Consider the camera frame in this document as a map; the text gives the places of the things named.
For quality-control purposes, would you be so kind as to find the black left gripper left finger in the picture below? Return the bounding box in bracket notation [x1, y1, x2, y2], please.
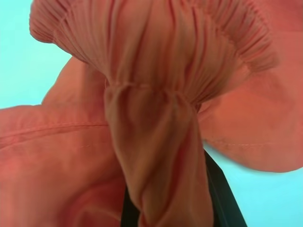
[121, 183, 143, 227]

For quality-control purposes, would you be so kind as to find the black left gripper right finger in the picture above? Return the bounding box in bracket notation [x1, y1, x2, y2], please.
[203, 143, 248, 227]

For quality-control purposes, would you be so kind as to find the orange fabric garment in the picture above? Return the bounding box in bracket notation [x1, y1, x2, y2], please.
[0, 0, 303, 227]

